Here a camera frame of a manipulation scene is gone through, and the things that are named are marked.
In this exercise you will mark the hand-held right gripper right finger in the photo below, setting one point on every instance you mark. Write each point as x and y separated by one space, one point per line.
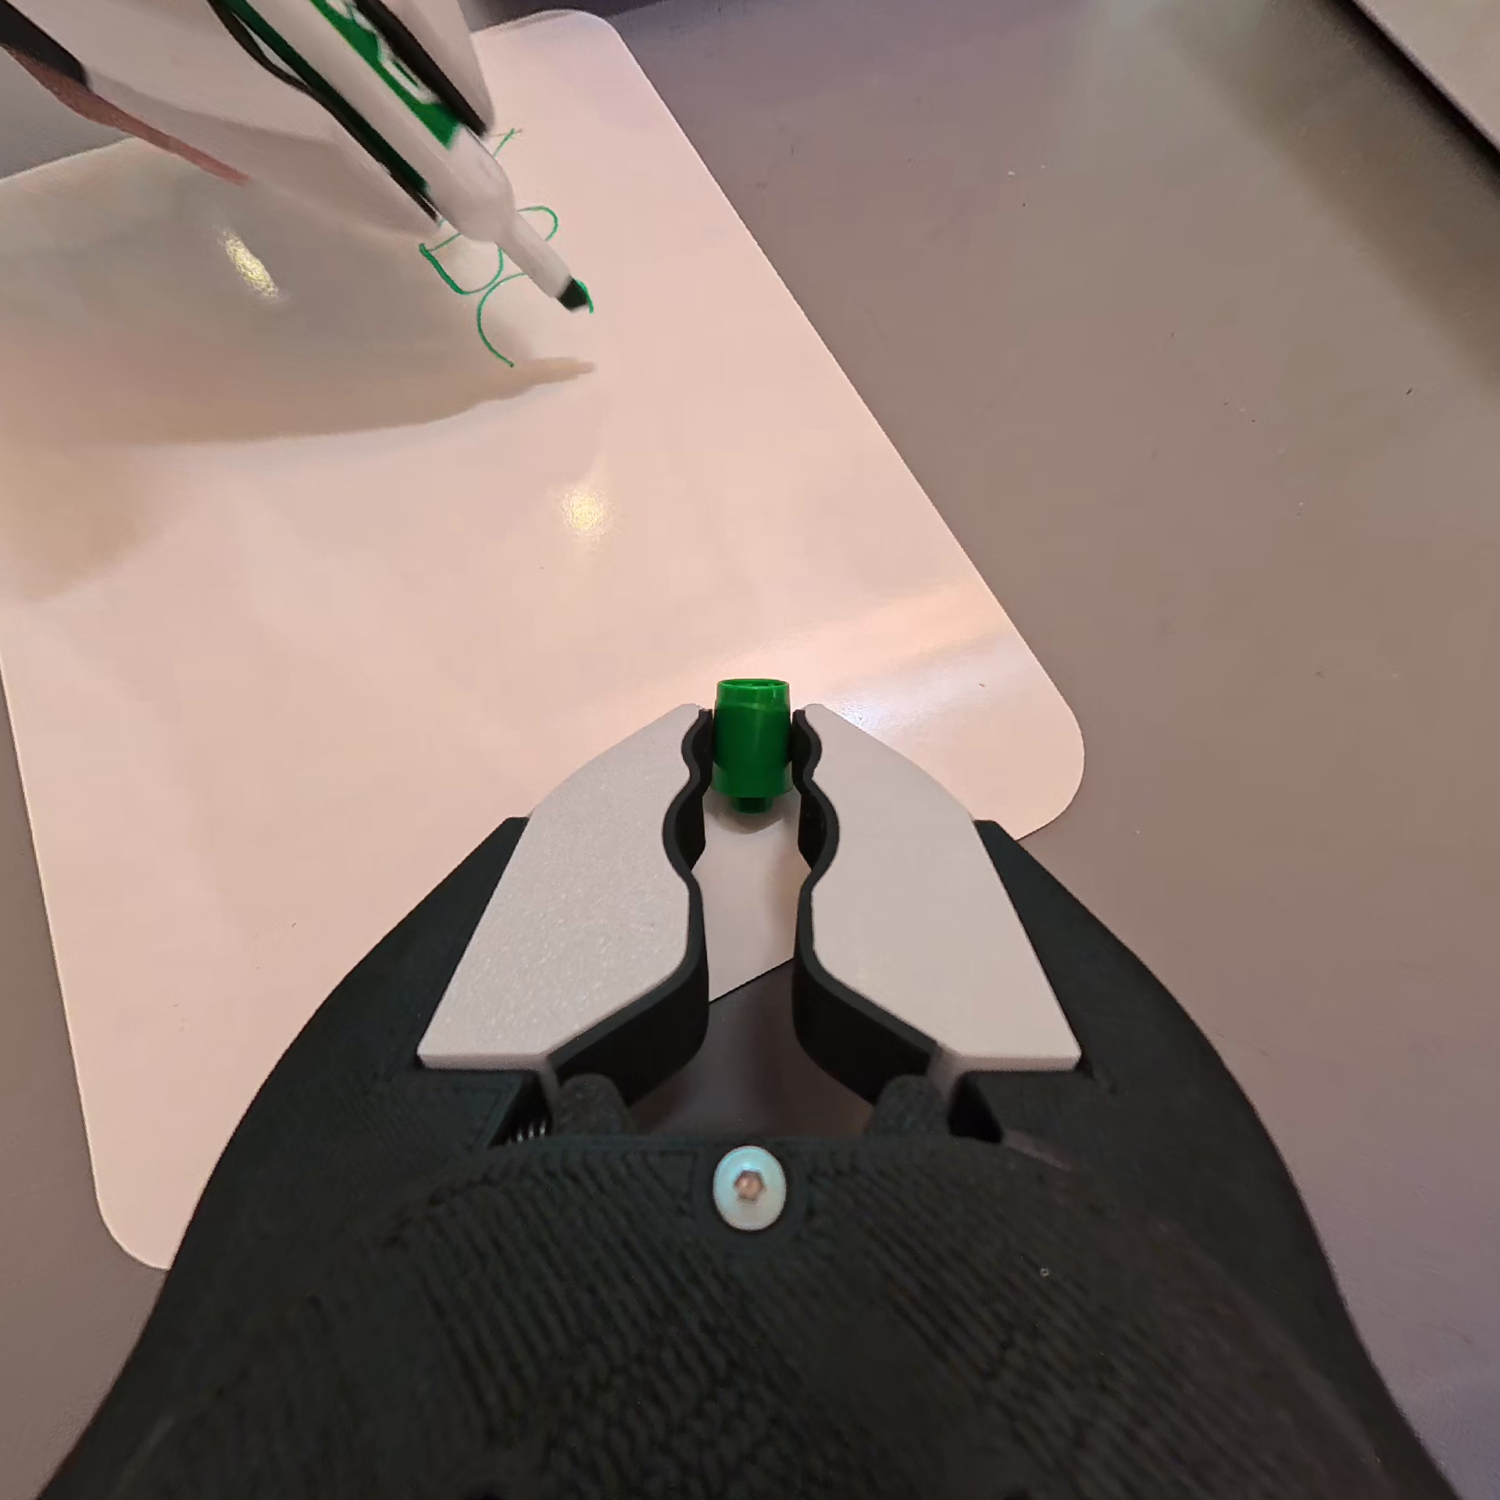
938 926

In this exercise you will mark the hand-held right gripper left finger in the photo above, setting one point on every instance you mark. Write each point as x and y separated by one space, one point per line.
563 915

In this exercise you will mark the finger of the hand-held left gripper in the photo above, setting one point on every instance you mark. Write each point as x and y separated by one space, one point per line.
175 70
452 47

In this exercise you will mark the white dry-erase marker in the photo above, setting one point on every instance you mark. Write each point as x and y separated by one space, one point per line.
491 199

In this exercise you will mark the green marker cap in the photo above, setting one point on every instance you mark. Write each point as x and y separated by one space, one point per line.
752 738

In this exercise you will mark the white whiteboard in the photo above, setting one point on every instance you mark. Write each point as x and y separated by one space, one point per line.
409 645

